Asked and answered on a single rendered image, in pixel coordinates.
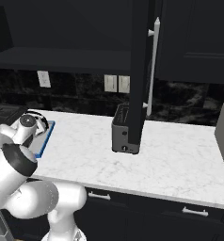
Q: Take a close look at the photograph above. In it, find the dark open cabinet door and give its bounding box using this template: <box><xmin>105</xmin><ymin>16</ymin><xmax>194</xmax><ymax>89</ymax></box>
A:
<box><xmin>128</xmin><ymin>0</ymin><xmax>156</xmax><ymax>146</ymax></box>

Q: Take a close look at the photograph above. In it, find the blue rimmed grey tray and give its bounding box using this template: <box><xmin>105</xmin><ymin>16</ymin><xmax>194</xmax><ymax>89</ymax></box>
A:
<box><xmin>28</xmin><ymin>120</ymin><xmax>56</xmax><ymax>159</ymax></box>

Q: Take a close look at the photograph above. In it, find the dark closed cabinet door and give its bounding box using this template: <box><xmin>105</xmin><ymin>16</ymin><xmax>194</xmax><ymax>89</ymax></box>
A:
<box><xmin>154</xmin><ymin>0</ymin><xmax>224</xmax><ymax>86</ymax></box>

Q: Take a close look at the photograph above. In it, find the grey toaster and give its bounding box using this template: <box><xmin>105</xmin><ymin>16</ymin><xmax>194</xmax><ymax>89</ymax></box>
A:
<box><xmin>111</xmin><ymin>103</ymin><xmax>144</xmax><ymax>155</ymax></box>

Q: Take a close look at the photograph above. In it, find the dark drawer front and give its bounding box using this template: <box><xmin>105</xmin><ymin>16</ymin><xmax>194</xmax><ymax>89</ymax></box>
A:
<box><xmin>128</xmin><ymin>193</ymin><xmax>224</xmax><ymax>226</ymax></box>
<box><xmin>85</xmin><ymin>187</ymin><xmax>131</xmax><ymax>209</ymax></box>

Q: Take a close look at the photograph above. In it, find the black hob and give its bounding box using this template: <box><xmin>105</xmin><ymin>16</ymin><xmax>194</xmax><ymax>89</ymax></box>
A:
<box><xmin>0</xmin><ymin>104</ymin><xmax>29</xmax><ymax>128</ymax></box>

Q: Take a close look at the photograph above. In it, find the white wall switch plate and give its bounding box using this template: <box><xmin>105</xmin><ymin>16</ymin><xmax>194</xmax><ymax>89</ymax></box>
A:
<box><xmin>104</xmin><ymin>73</ymin><xmax>119</xmax><ymax>93</ymax></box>
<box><xmin>118</xmin><ymin>74</ymin><xmax>131</xmax><ymax>94</ymax></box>

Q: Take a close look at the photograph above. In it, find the white long cabinet door handle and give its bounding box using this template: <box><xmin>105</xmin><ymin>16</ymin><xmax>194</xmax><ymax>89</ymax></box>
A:
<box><xmin>142</xmin><ymin>17</ymin><xmax>161</xmax><ymax>117</ymax></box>

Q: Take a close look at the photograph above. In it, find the white kettle with black handle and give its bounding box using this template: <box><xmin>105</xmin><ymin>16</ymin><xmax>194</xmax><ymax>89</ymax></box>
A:
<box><xmin>24</xmin><ymin>110</ymin><xmax>51</xmax><ymax>137</ymax></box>

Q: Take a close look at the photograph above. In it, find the white drawer handle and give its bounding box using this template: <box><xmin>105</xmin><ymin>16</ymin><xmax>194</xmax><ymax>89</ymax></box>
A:
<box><xmin>181</xmin><ymin>206</ymin><xmax>210</xmax><ymax>217</ymax></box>
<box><xmin>87</xmin><ymin>190</ymin><xmax>112</xmax><ymax>201</ymax></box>

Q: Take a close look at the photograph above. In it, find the white wall outlet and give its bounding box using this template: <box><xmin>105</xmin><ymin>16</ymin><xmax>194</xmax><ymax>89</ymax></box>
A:
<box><xmin>37</xmin><ymin>70</ymin><xmax>52</xmax><ymax>88</ymax></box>

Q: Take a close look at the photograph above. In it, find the dark open wall cabinet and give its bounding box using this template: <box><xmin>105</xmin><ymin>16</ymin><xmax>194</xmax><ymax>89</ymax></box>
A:
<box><xmin>0</xmin><ymin>0</ymin><xmax>133</xmax><ymax>75</ymax></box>

